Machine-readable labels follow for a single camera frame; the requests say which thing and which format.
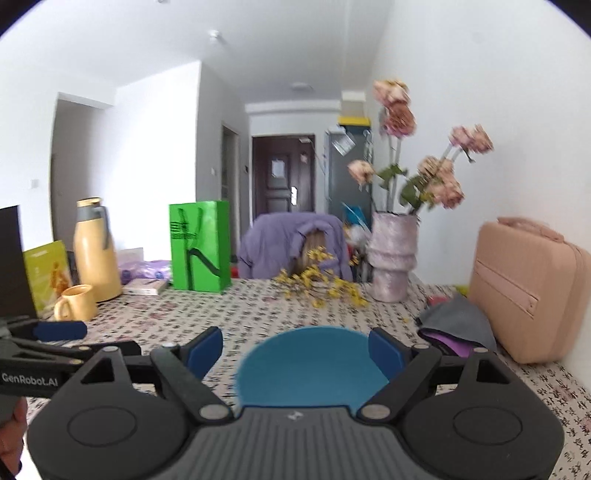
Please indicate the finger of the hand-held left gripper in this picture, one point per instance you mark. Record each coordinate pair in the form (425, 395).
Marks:
(60, 330)
(106, 350)

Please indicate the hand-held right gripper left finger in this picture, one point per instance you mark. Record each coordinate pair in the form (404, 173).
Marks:
(205, 351)

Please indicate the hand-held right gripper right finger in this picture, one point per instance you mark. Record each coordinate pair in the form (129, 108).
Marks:
(385, 353)

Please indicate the blue bowl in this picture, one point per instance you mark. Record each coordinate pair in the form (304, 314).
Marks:
(304, 369)

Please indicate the person's left hand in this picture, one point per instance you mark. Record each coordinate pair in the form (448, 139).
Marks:
(11, 438)

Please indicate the yellow mug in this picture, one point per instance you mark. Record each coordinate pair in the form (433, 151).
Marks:
(81, 302)

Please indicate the yellow printed box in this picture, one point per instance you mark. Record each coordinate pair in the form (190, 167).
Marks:
(48, 277)

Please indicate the calligraphy printed tablecloth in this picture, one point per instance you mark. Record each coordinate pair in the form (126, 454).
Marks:
(258, 314)

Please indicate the purple cloth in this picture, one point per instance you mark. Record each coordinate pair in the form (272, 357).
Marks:
(450, 344)

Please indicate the white book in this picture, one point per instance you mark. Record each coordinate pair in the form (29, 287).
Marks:
(145, 286)

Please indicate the black paper bag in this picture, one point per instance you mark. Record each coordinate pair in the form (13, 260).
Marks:
(16, 267)

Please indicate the grey cloth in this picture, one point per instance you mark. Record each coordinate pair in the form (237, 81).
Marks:
(457, 316)

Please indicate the yellow thermos jug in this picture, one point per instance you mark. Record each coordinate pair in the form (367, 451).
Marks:
(97, 258)

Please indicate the purple tissue pack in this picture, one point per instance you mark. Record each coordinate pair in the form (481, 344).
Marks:
(147, 270)

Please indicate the yellow flower branch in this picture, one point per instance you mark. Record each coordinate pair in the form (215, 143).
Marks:
(323, 286)

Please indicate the purple textured vase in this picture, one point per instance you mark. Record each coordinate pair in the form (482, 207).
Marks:
(392, 258)

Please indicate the white small box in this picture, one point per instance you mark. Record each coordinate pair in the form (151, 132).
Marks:
(130, 255)

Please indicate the green paper bag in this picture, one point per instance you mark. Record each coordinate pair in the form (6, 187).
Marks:
(203, 249)

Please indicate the wooden chair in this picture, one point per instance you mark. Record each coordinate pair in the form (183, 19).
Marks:
(314, 249)

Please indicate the pink hard case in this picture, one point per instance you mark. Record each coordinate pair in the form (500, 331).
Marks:
(526, 286)

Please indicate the grey refrigerator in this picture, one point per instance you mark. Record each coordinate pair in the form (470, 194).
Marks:
(344, 184)

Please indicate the dried pink roses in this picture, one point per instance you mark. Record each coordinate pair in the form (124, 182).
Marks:
(434, 184)

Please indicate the dark brown door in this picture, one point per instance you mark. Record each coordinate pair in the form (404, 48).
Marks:
(281, 184)

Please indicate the paper sheet on refrigerator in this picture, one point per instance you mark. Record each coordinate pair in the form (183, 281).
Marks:
(344, 144)

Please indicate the white cardboard box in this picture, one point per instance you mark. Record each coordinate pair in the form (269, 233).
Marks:
(353, 102)

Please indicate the round ceiling light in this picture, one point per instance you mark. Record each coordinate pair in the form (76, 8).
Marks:
(301, 86)

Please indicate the white smoke detector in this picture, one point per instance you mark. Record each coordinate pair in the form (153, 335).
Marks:
(214, 37)

